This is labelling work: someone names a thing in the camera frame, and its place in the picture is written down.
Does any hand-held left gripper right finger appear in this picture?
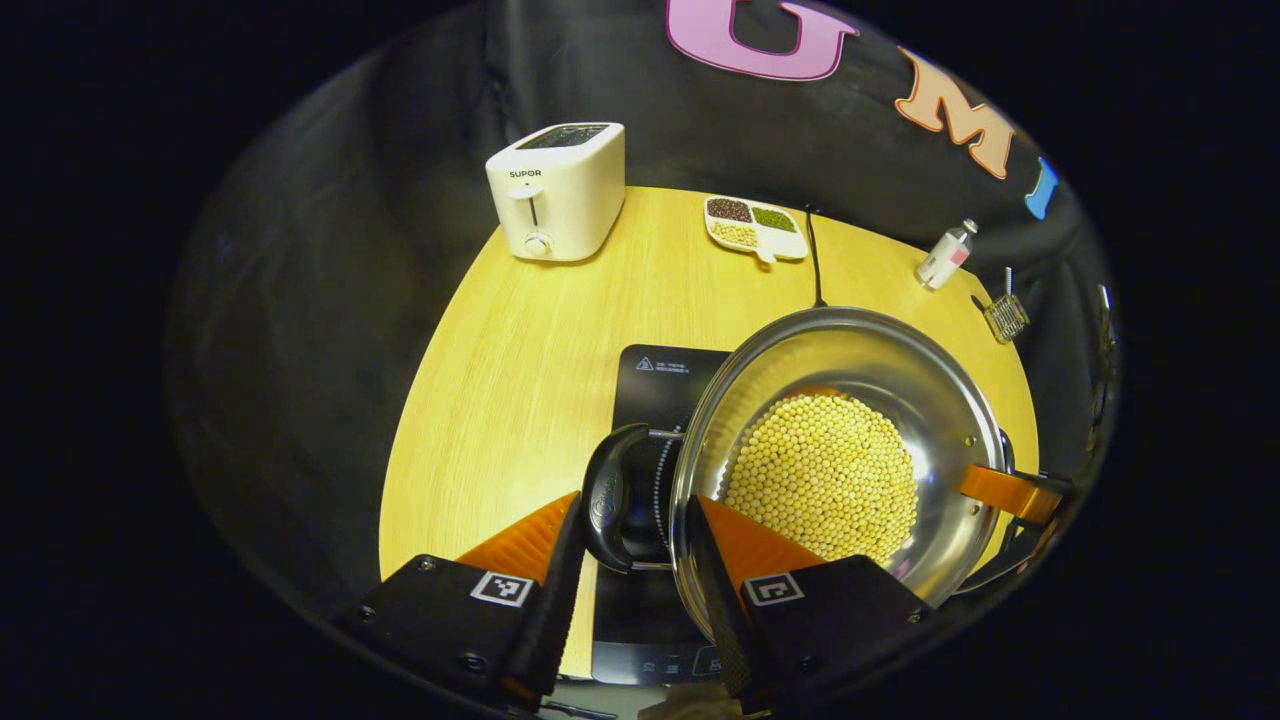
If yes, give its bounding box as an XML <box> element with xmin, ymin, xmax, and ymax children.
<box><xmin>685</xmin><ymin>495</ymin><xmax>936</xmax><ymax>716</ymax></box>

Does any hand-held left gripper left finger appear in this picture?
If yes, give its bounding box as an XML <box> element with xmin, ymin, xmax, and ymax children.
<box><xmin>335</xmin><ymin>490</ymin><xmax>588</xmax><ymax>713</ymax></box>

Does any stainless steel pot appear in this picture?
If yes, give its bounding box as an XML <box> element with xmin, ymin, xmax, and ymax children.
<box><xmin>580</xmin><ymin>305</ymin><xmax>1051</xmax><ymax>641</ymax></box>

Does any black induction cooktop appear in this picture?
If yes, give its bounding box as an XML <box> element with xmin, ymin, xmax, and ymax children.
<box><xmin>590</xmin><ymin>345</ymin><xmax>741</xmax><ymax>686</ymax></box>

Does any pile of soybeans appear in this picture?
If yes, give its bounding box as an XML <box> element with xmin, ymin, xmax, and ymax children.
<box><xmin>722</xmin><ymin>393</ymin><xmax>919</xmax><ymax>563</ymax></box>

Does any clear bottle with pink label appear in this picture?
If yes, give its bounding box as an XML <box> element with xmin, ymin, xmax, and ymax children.
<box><xmin>915</xmin><ymin>219</ymin><xmax>979</xmax><ymax>292</ymax></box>

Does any white divided bean dish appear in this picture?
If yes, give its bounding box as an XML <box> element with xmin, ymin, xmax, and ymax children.
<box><xmin>703</xmin><ymin>196</ymin><xmax>809</xmax><ymax>264</ymax></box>

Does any white toaster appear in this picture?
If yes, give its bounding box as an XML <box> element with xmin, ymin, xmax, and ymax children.
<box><xmin>485</xmin><ymin>122</ymin><xmax>627</xmax><ymax>263</ymax></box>

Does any metal wire holder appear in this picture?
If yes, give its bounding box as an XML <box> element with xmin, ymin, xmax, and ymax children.
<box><xmin>983</xmin><ymin>292</ymin><xmax>1031</xmax><ymax>345</ymax></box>

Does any black power cable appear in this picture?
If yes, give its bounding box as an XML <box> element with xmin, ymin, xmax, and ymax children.
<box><xmin>803</xmin><ymin>207</ymin><xmax>829</xmax><ymax>309</ymax></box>

